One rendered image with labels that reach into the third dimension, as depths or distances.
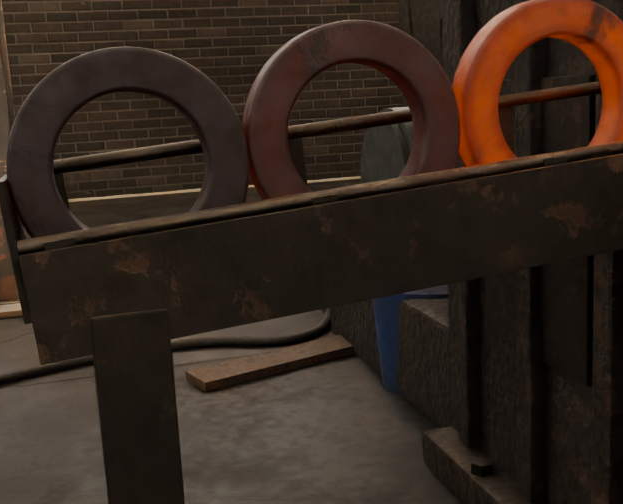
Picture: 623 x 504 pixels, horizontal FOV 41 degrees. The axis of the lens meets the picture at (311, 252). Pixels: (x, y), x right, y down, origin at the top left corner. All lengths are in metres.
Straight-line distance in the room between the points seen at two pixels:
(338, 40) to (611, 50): 0.25
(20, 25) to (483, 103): 6.16
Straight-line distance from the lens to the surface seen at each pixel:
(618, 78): 0.81
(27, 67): 6.76
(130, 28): 6.78
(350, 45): 0.70
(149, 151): 0.73
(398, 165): 2.01
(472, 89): 0.73
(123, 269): 0.65
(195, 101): 0.67
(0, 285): 3.26
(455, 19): 1.46
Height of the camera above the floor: 0.72
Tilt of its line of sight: 11 degrees down
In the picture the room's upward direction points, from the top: 3 degrees counter-clockwise
